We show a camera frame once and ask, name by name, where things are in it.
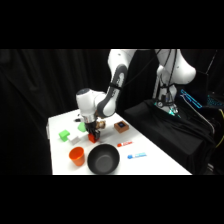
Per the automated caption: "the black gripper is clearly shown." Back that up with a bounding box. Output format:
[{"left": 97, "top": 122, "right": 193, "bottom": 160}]
[{"left": 82, "top": 120, "right": 101, "bottom": 139}]

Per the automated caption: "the red cube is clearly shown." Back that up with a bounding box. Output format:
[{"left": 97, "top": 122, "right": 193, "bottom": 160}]
[{"left": 88, "top": 133, "right": 101, "bottom": 144}]

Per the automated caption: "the black bowl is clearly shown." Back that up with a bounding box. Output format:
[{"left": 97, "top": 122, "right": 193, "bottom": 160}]
[{"left": 87, "top": 143, "right": 121, "bottom": 175}]

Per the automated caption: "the green wedge block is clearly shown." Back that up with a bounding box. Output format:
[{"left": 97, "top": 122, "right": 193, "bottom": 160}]
[{"left": 77, "top": 121, "right": 88, "bottom": 133}]

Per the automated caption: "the white block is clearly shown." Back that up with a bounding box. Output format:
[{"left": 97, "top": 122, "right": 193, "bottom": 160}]
[{"left": 68, "top": 134, "right": 82, "bottom": 145}]

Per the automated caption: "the brown wooden block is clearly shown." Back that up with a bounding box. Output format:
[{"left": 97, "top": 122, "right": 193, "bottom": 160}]
[{"left": 113, "top": 120, "right": 130, "bottom": 134}]

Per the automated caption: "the orange plastic cup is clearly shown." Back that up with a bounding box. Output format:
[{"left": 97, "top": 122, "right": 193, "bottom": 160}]
[{"left": 68, "top": 146, "right": 86, "bottom": 167}]

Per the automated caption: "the green notched block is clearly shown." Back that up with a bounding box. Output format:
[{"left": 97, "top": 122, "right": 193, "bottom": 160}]
[{"left": 58, "top": 129, "right": 71, "bottom": 142}]

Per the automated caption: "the red marker pen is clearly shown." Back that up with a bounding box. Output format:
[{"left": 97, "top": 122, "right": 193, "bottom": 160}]
[{"left": 116, "top": 140, "right": 134, "bottom": 148}]

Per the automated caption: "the blue marker pen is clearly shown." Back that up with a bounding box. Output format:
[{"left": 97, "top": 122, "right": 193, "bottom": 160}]
[{"left": 127, "top": 152, "right": 148, "bottom": 160}]

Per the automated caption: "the black cloth covered stand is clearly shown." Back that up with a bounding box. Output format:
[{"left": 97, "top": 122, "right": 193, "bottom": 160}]
[{"left": 123, "top": 98, "right": 216, "bottom": 175}]

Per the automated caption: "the black curtain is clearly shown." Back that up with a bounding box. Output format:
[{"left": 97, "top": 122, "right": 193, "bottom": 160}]
[{"left": 0, "top": 49, "right": 224, "bottom": 175}]

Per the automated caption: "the small green light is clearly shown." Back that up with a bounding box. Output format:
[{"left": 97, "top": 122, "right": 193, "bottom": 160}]
[{"left": 166, "top": 105, "right": 180, "bottom": 118}]

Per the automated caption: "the blue lit device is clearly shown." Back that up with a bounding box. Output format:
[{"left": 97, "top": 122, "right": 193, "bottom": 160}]
[{"left": 179, "top": 88, "right": 204, "bottom": 110}]

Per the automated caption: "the teal lit keyboard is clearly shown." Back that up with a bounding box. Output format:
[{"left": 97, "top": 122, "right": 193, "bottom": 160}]
[{"left": 206, "top": 93, "right": 224, "bottom": 108}]

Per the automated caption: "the black cable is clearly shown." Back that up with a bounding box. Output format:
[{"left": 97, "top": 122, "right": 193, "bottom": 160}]
[
  {"left": 124, "top": 49, "right": 163, "bottom": 88},
  {"left": 164, "top": 49, "right": 178, "bottom": 111}
]

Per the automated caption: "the yellow cable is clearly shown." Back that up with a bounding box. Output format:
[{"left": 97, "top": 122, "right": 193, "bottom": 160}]
[{"left": 214, "top": 109, "right": 224, "bottom": 150}]

